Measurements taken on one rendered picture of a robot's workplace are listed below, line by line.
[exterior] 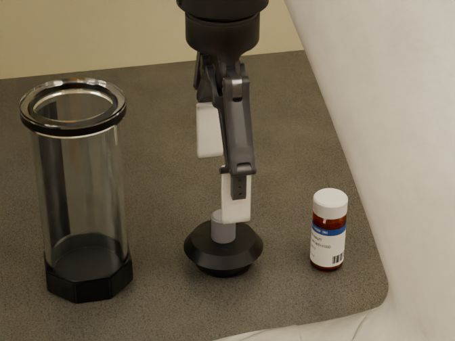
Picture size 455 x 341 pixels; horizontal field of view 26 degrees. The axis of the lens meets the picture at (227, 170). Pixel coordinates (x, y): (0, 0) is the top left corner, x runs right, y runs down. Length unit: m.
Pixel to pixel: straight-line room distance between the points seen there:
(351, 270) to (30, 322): 0.37
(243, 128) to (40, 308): 0.31
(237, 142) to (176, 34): 0.68
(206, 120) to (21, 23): 0.54
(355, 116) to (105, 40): 1.28
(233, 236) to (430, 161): 0.80
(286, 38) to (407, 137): 1.34
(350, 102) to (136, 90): 1.19
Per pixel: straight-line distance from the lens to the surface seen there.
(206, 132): 1.13
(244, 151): 0.97
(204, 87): 1.08
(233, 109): 0.96
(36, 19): 1.59
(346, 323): 0.41
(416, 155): 0.34
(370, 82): 0.34
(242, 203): 1.03
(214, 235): 1.12
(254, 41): 0.99
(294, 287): 1.12
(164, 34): 1.62
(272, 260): 1.16
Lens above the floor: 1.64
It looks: 32 degrees down
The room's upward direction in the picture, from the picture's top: straight up
